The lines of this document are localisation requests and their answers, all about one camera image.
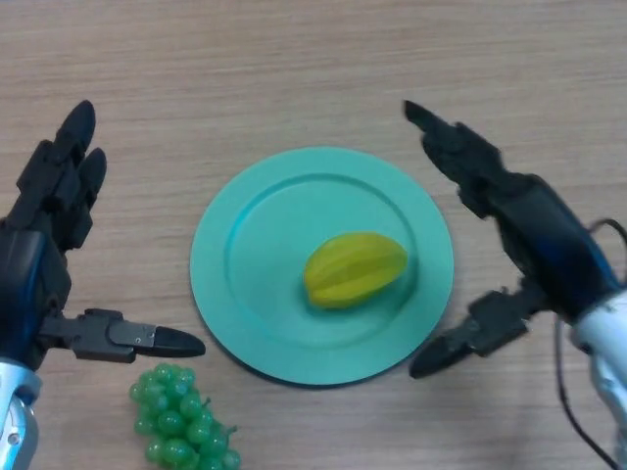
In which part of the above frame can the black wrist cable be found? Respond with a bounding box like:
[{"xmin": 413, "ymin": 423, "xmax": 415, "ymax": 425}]
[{"xmin": 553, "ymin": 218, "xmax": 627, "ymax": 470}]

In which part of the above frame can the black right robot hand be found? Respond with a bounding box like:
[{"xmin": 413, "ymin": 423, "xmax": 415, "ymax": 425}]
[{"xmin": 402, "ymin": 100, "xmax": 623, "ymax": 379}]

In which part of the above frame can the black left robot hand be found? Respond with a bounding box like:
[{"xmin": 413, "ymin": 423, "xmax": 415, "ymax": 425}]
[{"xmin": 0, "ymin": 100, "xmax": 207, "ymax": 371}]

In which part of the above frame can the green grape bunch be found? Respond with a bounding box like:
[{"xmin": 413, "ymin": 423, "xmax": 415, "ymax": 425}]
[{"xmin": 128, "ymin": 363, "xmax": 242, "ymax": 470}]

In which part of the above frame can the yellow starfruit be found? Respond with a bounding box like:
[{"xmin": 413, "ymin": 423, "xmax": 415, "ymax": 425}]
[{"xmin": 303, "ymin": 231, "xmax": 409, "ymax": 310}]

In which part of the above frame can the green round plate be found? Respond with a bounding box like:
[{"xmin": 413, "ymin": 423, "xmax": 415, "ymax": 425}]
[{"xmin": 189, "ymin": 145, "xmax": 456, "ymax": 388}]

